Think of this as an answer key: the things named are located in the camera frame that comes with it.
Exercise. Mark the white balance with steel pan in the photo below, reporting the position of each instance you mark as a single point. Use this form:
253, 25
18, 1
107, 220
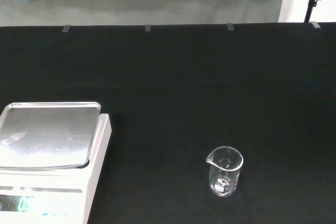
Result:
52, 134

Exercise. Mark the clear tape strip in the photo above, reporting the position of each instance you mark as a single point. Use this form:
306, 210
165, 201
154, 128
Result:
230, 26
315, 24
66, 28
147, 27

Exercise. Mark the black bench cloth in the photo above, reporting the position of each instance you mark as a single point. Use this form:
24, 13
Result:
168, 77

